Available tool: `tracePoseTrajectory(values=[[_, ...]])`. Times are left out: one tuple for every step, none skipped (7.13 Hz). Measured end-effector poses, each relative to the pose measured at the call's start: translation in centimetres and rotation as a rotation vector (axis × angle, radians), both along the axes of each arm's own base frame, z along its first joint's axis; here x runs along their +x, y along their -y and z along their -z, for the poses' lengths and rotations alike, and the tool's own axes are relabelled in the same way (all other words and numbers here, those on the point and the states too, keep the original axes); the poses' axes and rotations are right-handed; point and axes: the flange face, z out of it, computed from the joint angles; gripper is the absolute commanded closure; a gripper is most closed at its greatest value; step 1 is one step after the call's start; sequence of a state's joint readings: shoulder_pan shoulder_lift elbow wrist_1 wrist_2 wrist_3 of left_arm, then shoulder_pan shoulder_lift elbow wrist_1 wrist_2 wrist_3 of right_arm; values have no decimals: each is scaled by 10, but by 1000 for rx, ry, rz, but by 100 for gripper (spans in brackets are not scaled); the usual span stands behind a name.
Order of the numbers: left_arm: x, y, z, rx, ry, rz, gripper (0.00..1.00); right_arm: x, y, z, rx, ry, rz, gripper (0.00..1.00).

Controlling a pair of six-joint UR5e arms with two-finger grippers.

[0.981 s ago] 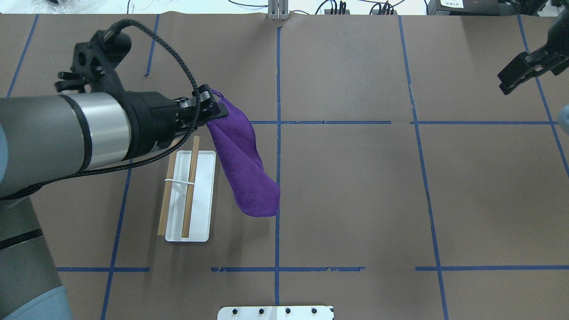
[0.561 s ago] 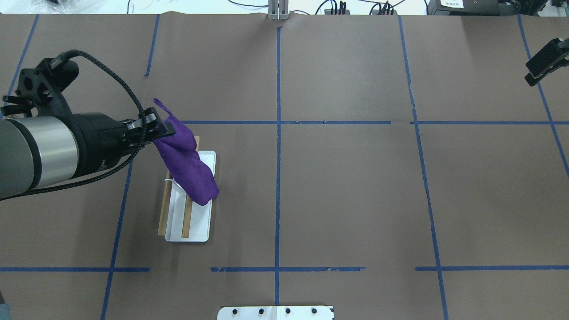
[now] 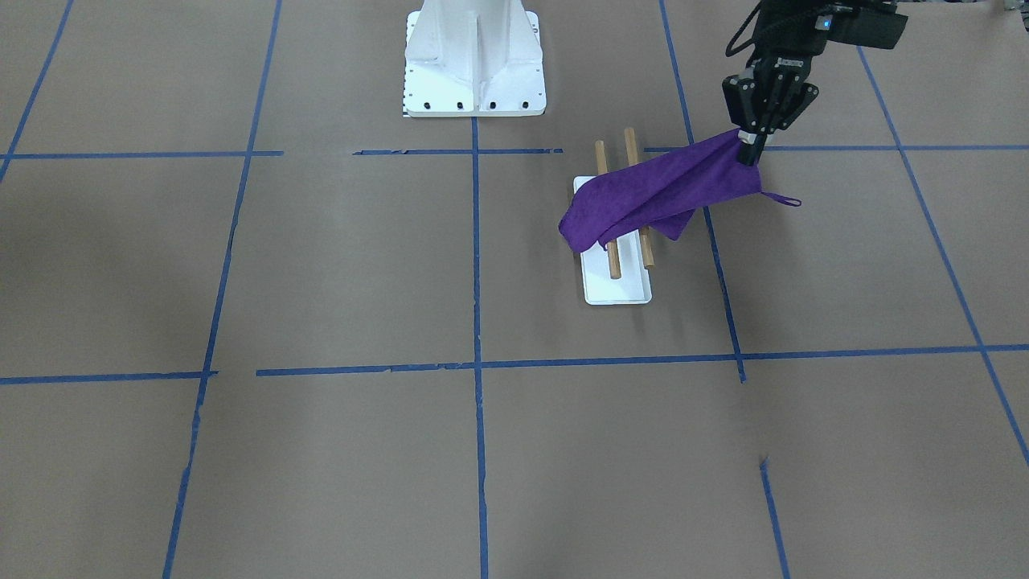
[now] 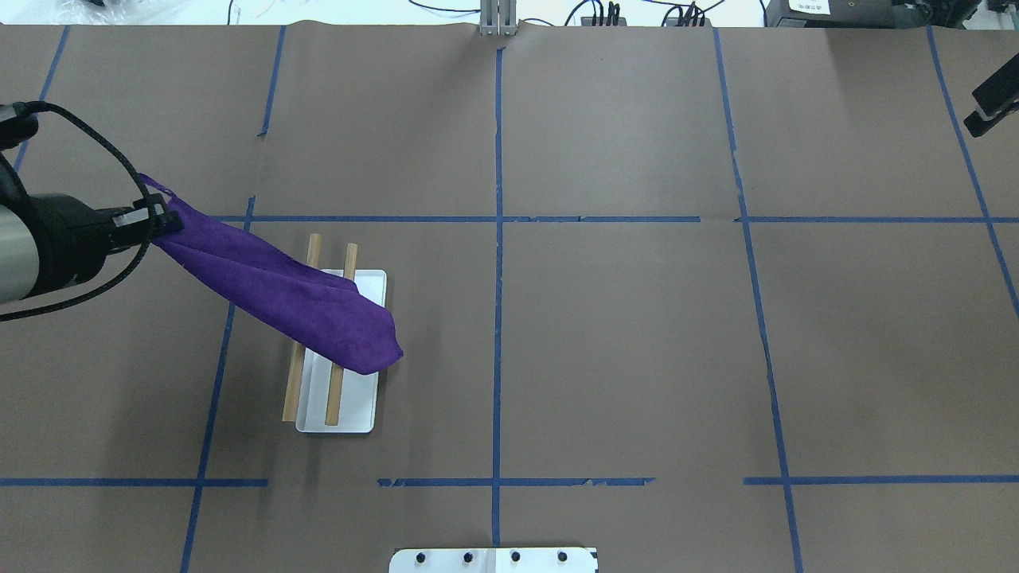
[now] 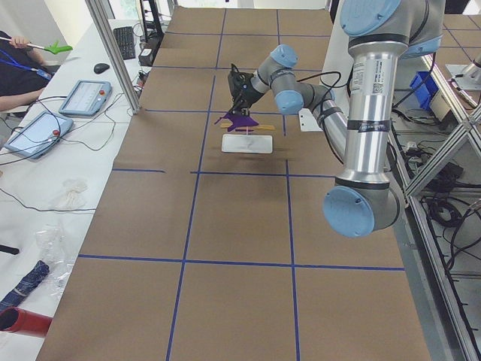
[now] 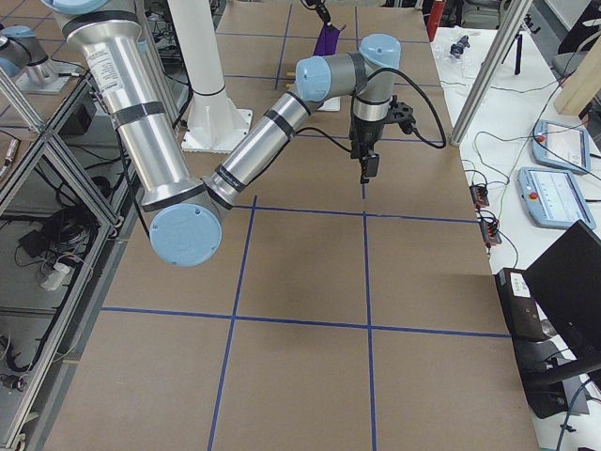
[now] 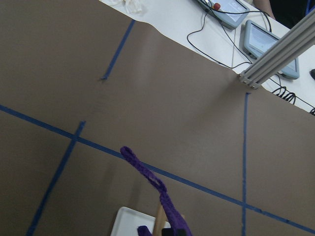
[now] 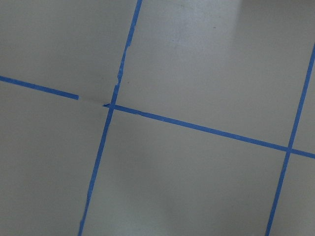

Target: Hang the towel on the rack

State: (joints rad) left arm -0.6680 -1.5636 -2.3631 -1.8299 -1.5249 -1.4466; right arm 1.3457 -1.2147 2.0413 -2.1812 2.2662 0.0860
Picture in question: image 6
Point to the lower teach pendant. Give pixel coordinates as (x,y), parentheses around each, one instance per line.
(552,198)

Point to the white pedestal column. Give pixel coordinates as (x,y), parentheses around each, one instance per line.
(214,123)

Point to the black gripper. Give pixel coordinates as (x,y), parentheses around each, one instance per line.
(364,133)

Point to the lower orange connector box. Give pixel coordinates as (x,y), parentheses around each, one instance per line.
(490,231)

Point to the orange connector box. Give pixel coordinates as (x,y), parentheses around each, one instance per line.
(479,195)
(490,231)

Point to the upper orange connector box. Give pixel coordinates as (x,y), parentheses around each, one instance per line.
(479,195)

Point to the black computer case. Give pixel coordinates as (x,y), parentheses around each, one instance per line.
(519,307)

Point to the upper teach pendant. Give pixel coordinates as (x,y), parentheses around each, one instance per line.
(561,146)

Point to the purple towel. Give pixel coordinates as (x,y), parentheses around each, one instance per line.
(327,40)

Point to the black monitor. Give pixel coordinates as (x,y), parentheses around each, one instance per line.
(565,282)

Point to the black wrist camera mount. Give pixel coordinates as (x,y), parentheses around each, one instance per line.
(401,114)

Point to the teach pendant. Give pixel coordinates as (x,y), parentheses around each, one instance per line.
(552,198)
(561,146)

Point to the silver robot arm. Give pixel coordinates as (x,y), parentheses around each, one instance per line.
(191,182)

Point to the aluminium frame post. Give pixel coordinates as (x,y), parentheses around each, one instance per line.
(500,46)

